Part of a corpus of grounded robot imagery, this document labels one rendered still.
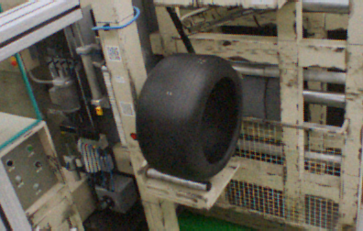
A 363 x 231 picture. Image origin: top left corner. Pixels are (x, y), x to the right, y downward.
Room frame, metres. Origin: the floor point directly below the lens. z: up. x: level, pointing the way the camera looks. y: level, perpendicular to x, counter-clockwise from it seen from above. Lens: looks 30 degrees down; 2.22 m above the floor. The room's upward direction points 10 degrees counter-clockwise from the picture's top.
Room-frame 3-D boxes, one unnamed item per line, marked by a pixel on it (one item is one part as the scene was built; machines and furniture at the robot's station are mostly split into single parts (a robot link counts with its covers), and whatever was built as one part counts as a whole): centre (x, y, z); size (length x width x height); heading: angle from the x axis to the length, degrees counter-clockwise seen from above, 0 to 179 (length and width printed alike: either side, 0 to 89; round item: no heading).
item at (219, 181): (1.81, -0.02, 0.80); 0.37 x 0.36 x 0.02; 145
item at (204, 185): (1.70, 0.06, 0.90); 0.35 x 0.05 x 0.05; 55
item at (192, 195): (1.70, 0.06, 0.84); 0.36 x 0.09 x 0.06; 55
